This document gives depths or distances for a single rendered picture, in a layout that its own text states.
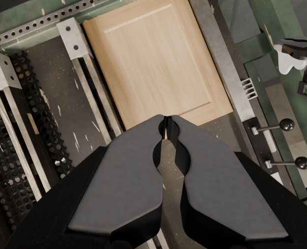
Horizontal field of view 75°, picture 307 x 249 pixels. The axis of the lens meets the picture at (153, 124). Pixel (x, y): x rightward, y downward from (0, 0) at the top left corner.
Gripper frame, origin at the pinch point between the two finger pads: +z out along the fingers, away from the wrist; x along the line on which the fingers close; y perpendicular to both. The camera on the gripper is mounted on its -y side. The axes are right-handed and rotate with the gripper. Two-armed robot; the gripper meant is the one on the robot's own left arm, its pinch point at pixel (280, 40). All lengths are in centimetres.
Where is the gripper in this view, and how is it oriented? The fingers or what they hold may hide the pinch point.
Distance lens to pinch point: 49.9
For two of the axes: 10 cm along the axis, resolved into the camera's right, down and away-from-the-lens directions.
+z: -2.8, -4.7, 8.4
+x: 9.4, -2.9, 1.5
